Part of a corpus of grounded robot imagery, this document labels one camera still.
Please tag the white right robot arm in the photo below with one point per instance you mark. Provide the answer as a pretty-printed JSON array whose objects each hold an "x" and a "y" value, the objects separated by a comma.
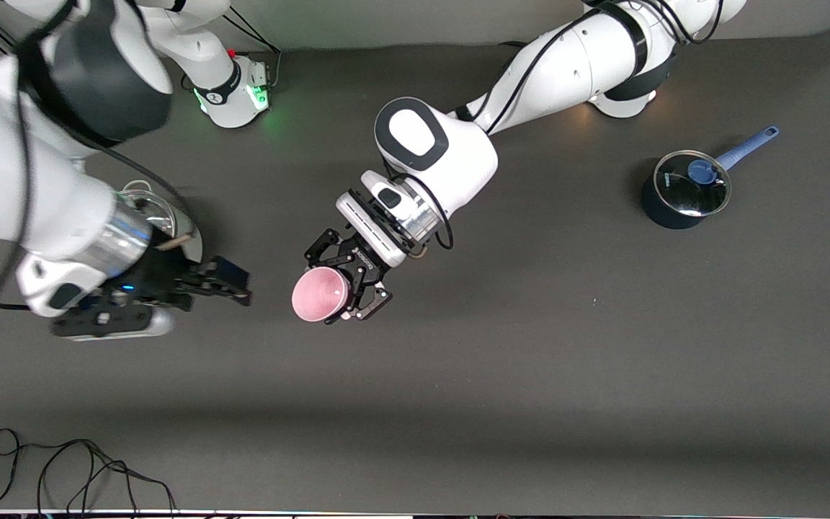
[{"x": 26, "y": 180}]

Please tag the white stock pot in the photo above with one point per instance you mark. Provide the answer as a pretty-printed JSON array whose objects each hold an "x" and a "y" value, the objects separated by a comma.
[{"x": 195, "y": 241}]

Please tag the glass lid with blue knob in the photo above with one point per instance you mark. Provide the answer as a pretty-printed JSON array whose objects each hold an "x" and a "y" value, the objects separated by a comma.
[{"x": 689, "y": 191}]

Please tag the dark blue saucepan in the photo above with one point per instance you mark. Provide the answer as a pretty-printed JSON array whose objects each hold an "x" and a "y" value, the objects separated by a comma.
[{"x": 663, "y": 216}]

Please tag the glass lid with tan knob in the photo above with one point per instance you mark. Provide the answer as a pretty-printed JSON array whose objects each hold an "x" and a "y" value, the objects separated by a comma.
[{"x": 159, "y": 213}]

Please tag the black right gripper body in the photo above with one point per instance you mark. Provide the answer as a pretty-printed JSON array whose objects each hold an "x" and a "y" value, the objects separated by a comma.
[{"x": 157, "y": 276}]

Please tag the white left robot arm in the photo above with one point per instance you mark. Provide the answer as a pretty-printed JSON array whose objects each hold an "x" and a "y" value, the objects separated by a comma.
[{"x": 566, "y": 72}]

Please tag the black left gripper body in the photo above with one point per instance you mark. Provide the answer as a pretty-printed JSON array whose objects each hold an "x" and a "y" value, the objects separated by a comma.
[{"x": 357, "y": 259}]

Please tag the pink plastic cup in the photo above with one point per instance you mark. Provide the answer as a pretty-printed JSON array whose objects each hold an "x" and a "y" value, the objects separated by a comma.
[{"x": 321, "y": 294}]

